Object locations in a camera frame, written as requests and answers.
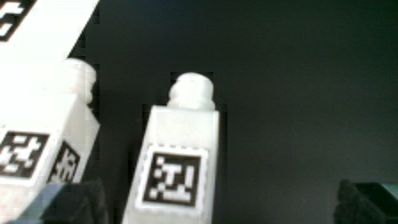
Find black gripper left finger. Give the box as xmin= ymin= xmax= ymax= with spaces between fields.
xmin=15 ymin=181 xmax=108 ymax=224

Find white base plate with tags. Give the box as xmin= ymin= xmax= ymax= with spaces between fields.
xmin=0 ymin=0 xmax=99 ymax=65

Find white table leg with tag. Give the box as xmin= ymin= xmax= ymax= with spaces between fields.
xmin=120 ymin=72 xmax=220 ymax=224

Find white table leg right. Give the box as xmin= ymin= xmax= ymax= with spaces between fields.
xmin=0 ymin=59 xmax=99 ymax=224

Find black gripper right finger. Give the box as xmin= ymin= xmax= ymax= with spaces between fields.
xmin=333 ymin=179 xmax=398 ymax=224

